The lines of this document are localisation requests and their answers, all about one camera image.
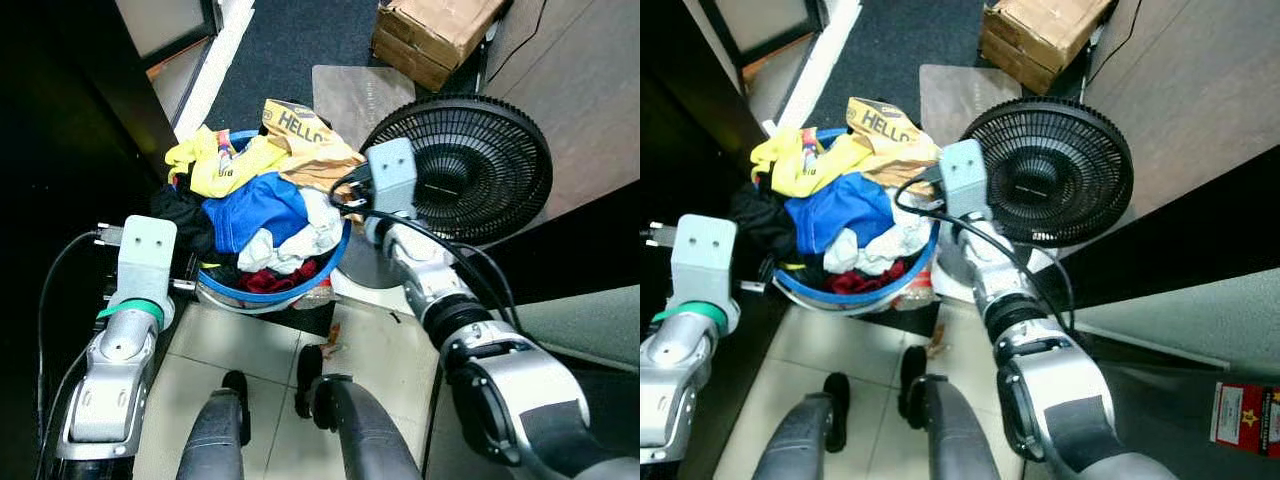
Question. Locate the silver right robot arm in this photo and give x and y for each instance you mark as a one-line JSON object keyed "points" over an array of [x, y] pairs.
{"points": [[500, 385], [1050, 390]]}

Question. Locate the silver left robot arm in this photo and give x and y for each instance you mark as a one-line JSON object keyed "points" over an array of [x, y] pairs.
{"points": [[110, 385], [668, 375]]}

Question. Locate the white garment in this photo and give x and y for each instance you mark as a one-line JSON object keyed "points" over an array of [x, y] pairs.
{"points": [[300, 240], [885, 245]]}

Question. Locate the tan garment with HELLO print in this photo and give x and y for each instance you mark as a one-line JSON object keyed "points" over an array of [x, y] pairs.
{"points": [[315, 145], [895, 140]]}

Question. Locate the blue garment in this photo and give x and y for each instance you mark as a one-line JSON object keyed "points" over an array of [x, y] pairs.
{"points": [[840, 212], [255, 210]]}

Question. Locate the grey floor mat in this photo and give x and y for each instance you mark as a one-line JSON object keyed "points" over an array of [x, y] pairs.
{"points": [[355, 100], [960, 100]]}

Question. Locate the red garment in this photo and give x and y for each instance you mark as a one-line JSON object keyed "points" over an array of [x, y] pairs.
{"points": [[860, 280], [275, 280]]}

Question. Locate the black floor fan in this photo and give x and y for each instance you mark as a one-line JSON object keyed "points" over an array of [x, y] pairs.
{"points": [[470, 170], [1060, 170]]}

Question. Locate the blue round laundry basket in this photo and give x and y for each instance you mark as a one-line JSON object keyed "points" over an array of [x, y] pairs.
{"points": [[265, 298], [850, 298]]}

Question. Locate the yellow printed garment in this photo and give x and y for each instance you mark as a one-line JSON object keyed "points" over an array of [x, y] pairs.
{"points": [[225, 165], [805, 165]]}

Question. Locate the small orange floor scrap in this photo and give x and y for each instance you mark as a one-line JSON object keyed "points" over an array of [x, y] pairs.
{"points": [[332, 337], [938, 340]]}

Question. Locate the black garment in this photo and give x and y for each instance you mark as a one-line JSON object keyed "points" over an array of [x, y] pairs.
{"points": [[760, 215], [185, 215]]}

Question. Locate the brown cardboard box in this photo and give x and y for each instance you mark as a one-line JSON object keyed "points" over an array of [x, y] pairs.
{"points": [[435, 35], [1040, 35]]}

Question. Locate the robot right leg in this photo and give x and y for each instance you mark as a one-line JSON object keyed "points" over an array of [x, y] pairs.
{"points": [[365, 430], [955, 430]]}

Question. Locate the robot leg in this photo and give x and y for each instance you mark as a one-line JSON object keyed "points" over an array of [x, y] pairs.
{"points": [[800, 440], [215, 440], [365, 430], [955, 430]]}

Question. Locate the brown wooden cabinet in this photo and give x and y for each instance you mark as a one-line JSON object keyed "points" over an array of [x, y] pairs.
{"points": [[580, 100], [1190, 110]]}

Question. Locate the dark framed door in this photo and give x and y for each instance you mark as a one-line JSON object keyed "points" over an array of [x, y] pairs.
{"points": [[165, 25], [755, 20]]}

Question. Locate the robot left leg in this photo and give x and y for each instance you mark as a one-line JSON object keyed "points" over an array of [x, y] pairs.
{"points": [[215, 440], [800, 440]]}

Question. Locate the red printed box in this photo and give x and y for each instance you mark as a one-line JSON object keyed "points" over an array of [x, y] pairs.
{"points": [[1245, 418]]}

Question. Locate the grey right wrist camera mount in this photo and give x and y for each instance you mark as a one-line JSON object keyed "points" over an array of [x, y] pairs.
{"points": [[964, 178], [392, 175]]}

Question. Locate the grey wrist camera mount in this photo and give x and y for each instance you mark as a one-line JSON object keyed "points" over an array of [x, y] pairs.
{"points": [[145, 255], [392, 175], [703, 255], [964, 178]]}

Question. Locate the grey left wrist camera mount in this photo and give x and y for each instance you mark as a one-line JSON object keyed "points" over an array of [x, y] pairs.
{"points": [[703, 255], [145, 255]]}

